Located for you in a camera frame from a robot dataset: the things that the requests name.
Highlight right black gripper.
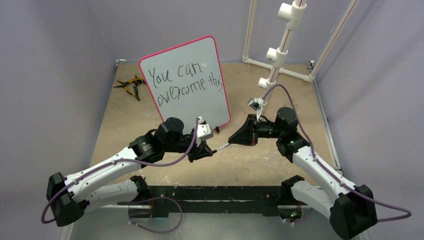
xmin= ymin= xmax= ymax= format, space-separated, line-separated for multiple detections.
xmin=228 ymin=113 xmax=284 ymax=146

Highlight pink framed whiteboard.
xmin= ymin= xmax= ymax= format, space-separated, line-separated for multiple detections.
xmin=138 ymin=35 xmax=231 ymax=133

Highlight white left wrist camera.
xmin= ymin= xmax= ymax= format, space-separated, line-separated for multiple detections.
xmin=195 ymin=116 xmax=214 ymax=147

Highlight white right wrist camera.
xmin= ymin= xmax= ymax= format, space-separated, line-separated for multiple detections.
xmin=247 ymin=97 xmax=268 ymax=121

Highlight white PVC pipe frame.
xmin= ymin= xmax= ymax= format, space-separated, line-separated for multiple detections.
xmin=241 ymin=0 xmax=359 ymax=89

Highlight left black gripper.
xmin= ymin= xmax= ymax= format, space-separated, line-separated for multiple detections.
xmin=163 ymin=133 xmax=213 ymax=163

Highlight black whiteboard marker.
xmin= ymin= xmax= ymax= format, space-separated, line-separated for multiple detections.
xmin=212 ymin=143 xmax=231 ymax=154

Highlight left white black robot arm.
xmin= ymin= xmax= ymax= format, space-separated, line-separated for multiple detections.
xmin=40 ymin=117 xmax=214 ymax=227

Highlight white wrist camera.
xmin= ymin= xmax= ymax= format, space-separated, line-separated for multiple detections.
xmin=195 ymin=116 xmax=214 ymax=147
xmin=247 ymin=97 xmax=268 ymax=121

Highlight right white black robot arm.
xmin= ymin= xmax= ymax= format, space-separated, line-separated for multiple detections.
xmin=228 ymin=107 xmax=378 ymax=240

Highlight yellow black pliers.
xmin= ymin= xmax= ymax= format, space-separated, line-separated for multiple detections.
xmin=113 ymin=75 xmax=146 ymax=101

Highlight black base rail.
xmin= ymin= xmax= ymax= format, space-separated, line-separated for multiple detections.
xmin=117 ymin=184 xmax=314 ymax=220

